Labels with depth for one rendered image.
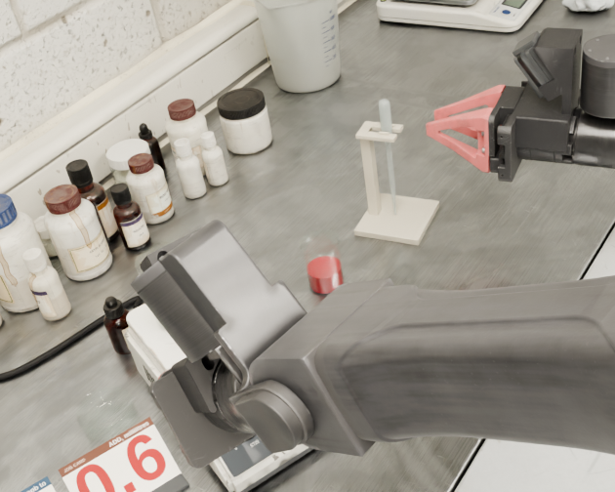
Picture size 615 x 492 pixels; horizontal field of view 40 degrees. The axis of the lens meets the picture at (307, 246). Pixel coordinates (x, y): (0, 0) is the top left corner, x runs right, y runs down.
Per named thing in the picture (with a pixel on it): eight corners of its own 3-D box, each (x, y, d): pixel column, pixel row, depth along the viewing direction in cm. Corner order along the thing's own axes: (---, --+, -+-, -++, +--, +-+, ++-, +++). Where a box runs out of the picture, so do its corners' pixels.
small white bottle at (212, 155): (231, 176, 115) (221, 129, 110) (224, 187, 113) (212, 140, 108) (213, 175, 116) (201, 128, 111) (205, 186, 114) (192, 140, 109)
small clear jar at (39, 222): (67, 256, 106) (57, 229, 103) (38, 261, 106) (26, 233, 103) (73, 238, 109) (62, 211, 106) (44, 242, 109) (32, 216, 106)
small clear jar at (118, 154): (122, 207, 113) (107, 166, 109) (116, 185, 117) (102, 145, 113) (164, 194, 114) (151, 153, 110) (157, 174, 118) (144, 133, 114)
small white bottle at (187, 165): (209, 194, 112) (195, 143, 107) (187, 202, 111) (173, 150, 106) (203, 184, 114) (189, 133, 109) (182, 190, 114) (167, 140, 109)
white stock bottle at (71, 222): (55, 278, 102) (23, 205, 96) (83, 248, 107) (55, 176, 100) (95, 285, 100) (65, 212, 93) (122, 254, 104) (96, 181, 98)
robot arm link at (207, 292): (93, 309, 49) (155, 252, 39) (201, 230, 54) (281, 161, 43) (216, 467, 50) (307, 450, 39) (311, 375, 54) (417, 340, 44)
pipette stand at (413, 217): (439, 206, 102) (433, 113, 95) (418, 246, 97) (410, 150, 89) (378, 197, 106) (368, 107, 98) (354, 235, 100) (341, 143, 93)
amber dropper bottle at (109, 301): (112, 357, 90) (92, 308, 86) (116, 338, 92) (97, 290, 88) (140, 353, 90) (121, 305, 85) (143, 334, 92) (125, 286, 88)
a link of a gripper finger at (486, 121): (417, 111, 86) (508, 119, 82) (438, 78, 91) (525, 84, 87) (422, 167, 90) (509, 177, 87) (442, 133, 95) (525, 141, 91)
